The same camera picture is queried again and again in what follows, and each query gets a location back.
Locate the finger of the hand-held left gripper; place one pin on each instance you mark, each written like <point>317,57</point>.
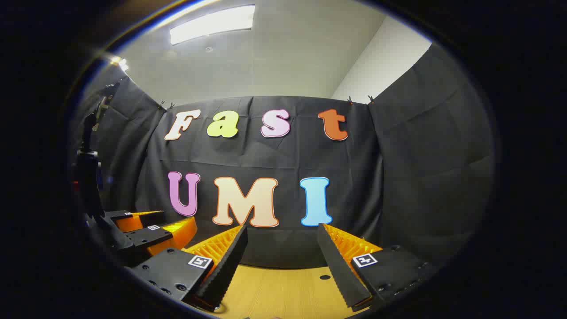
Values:
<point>116,215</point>
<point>146,237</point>

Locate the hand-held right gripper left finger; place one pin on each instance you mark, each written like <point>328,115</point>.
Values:
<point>228,270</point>

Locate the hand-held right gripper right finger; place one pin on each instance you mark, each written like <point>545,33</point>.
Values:
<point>336,270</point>

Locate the small ceiling light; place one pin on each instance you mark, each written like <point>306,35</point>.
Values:
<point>118,62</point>

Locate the long ceiling light panel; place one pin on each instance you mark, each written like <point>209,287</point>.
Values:
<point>212,24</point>

